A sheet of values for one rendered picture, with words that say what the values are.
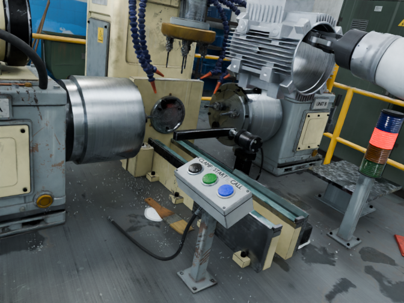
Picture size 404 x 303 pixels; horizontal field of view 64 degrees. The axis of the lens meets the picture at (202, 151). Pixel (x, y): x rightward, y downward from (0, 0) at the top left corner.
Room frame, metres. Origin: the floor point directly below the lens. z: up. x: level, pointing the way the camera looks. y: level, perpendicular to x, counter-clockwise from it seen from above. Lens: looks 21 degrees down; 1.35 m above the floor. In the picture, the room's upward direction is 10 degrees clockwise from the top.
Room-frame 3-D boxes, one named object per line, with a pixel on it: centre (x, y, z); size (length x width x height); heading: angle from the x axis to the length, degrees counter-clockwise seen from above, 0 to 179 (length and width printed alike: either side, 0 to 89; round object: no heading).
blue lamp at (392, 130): (0.88, -0.49, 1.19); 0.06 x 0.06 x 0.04
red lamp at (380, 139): (0.88, -0.49, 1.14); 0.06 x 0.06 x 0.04
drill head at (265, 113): (1.31, -0.16, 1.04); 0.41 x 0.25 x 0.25; 131
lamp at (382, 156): (0.88, -0.49, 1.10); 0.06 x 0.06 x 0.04
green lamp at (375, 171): (0.88, -0.49, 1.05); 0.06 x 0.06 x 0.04
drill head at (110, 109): (0.87, 0.36, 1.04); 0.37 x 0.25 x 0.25; 131
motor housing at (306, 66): (0.82, -0.15, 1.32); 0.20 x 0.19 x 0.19; 40
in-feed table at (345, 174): (1.13, -0.58, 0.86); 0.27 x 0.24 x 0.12; 131
